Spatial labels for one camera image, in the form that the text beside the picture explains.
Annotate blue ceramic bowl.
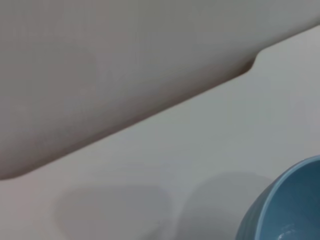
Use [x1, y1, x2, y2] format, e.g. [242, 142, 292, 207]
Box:
[234, 154, 320, 240]

